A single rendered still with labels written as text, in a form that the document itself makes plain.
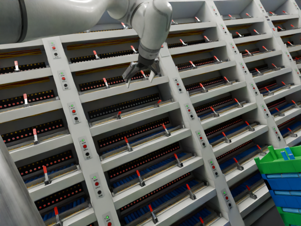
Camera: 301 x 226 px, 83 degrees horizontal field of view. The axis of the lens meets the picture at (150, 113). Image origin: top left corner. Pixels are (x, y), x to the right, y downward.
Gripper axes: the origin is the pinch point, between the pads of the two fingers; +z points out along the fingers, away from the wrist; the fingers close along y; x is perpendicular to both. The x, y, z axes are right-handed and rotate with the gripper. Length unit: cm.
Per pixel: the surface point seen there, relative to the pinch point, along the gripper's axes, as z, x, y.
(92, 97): 17.5, 8.8, -23.3
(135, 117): 21.2, -10.0, -3.0
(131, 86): 17.1, 9.5, 2.3
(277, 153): 3, -64, 58
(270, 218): 38, -100, 59
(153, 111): 21.2, -10.0, 10.2
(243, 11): 18, 74, 170
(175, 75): 16.5, 10.0, 36.5
